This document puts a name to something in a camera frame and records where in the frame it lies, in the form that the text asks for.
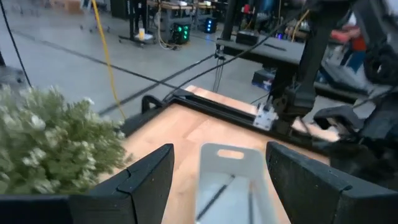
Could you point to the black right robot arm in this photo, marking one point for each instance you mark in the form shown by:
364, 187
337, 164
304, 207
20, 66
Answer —
311, 62

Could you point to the cardboard box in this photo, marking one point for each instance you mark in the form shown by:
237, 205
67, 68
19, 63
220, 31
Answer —
73, 6

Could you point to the yellow cup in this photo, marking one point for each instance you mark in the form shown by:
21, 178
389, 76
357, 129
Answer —
141, 34

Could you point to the computer tower green lights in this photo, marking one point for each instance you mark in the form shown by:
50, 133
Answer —
181, 33

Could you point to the silver mounting plate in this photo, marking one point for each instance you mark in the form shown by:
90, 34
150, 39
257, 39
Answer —
264, 119

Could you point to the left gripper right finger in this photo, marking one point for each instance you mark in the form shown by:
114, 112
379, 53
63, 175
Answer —
311, 193

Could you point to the artificial green potted plant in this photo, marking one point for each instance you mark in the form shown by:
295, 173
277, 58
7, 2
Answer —
53, 143

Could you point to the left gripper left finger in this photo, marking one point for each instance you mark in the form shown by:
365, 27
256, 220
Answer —
140, 186

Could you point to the black device blue lights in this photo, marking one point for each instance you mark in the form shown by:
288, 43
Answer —
210, 25

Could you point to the grey plastic bin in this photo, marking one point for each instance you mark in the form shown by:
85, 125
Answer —
230, 168

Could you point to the thin black paintbrush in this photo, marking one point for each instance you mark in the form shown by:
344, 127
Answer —
214, 197

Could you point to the blue storage box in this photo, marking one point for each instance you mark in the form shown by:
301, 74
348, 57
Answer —
262, 81

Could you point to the person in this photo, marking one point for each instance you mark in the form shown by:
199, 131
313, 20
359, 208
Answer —
356, 46

